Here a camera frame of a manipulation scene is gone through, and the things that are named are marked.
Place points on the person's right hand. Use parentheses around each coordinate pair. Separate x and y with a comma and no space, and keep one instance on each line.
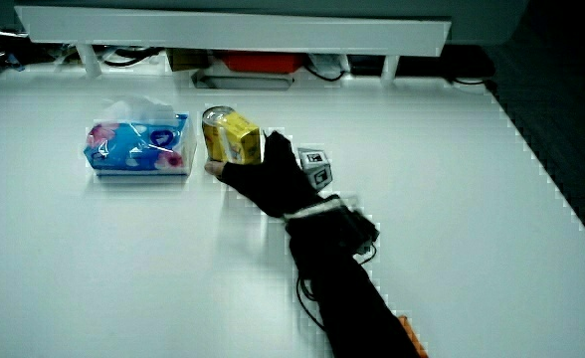
(272,181)

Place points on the yellow ice redtea carton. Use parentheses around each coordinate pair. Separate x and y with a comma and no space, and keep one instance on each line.
(242,141)

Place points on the person's right forearm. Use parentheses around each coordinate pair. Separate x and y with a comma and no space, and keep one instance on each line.
(352,298)

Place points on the yellow drink can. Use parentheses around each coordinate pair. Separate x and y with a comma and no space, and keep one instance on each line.
(212,130)

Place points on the grey flat tray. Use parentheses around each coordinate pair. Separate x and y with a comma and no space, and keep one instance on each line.
(243,81)

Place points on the red box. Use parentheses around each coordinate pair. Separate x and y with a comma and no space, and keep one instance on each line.
(262,62)

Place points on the white plastic bag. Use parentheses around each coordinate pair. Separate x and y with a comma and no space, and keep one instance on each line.
(328,63)

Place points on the blue floral tissue pack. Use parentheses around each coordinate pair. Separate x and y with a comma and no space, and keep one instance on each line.
(140,145)

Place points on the brown cardboard box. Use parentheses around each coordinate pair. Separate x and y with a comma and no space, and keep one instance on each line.
(187,58)

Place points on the white raised shelf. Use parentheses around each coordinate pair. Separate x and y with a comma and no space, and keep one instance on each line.
(233,31)

